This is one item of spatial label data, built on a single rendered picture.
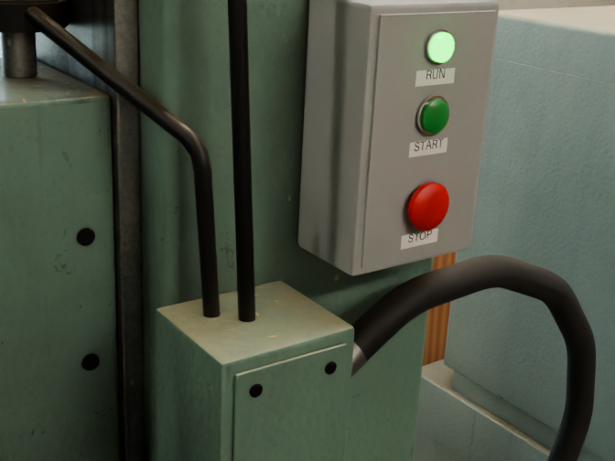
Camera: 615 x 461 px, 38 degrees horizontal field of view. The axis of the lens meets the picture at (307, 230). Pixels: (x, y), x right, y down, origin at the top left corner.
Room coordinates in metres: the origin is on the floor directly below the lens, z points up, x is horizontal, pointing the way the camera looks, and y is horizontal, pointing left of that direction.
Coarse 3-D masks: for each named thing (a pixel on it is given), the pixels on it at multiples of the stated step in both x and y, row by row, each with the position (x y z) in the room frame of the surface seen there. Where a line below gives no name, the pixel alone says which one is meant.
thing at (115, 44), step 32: (96, 0) 0.53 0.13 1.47; (128, 0) 0.51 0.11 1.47; (96, 32) 0.53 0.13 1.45; (128, 32) 0.51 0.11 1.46; (64, 64) 0.57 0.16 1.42; (128, 64) 0.51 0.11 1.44; (128, 128) 0.51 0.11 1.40; (128, 160) 0.51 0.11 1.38; (128, 192) 0.51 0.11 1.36; (128, 224) 0.51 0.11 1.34; (128, 256) 0.51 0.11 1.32; (128, 288) 0.51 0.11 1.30; (128, 320) 0.51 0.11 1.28; (128, 352) 0.51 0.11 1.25; (128, 384) 0.51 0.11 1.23; (128, 416) 0.51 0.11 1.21; (128, 448) 0.51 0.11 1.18
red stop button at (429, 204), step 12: (420, 192) 0.51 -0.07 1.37; (432, 192) 0.51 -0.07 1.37; (444, 192) 0.52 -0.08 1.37; (420, 204) 0.51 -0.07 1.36; (432, 204) 0.51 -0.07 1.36; (444, 204) 0.52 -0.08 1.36; (408, 216) 0.51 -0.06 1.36; (420, 216) 0.51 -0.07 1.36; (432, 216) 0.51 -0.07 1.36; (444, 216) 0.52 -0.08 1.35; (420, 228) 0.51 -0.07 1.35; (432, 228) 0.52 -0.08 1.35
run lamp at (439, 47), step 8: (432, 32) 0.52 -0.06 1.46; (440, 32) 0.52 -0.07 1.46; (448, 32) 0.52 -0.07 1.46; (432, 40) 0.52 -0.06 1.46; (440, 40) 0.51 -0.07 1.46; (448, 40) 0.52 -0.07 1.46; (432, 48) 0.51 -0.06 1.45; (440, 48) 0.51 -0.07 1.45; (448, 48) 0.52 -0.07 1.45; (432, 56) 0.51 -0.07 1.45; (440, 56) 0.51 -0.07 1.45; (448, 56) 0.52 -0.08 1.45
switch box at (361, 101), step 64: (320, 0) 0.53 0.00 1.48; (384, 0) 0.51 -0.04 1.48; (448, 0) 0.53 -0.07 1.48; (320, 64) 0.53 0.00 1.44; (384, 64) 0.50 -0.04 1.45; (448, 64) 0.53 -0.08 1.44; (320, 128) 0.53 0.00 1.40; (384, 128) 0.50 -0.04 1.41; (448, 128) 0.53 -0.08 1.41; (320, 192) 0.52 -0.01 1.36; (384, 192) 0.50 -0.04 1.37; (448, 192) 0.53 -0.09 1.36; (320, 256) 0.52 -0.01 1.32; (384, 256) 0.51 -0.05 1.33
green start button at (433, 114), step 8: (432, 96) 0.52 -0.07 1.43; (440, 96) 0.52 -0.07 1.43; (424, 104) 0.51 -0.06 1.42; (432, 104) 0.51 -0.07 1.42; (440, 104) 0.52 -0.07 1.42; (424, 112) 0.51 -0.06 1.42; (432, 112) 0.51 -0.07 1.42; (440, 112) 0.52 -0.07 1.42; (448, 112) 0.52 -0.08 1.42; (416, 120) 0.51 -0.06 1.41; (424, 120) 0.51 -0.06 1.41; (432, 120) 0.51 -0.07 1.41; (440, 120) 0.52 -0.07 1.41; (424, 128) 0.51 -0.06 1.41; (432, 128) 0.51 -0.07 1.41; (440, 128) 0.52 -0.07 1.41
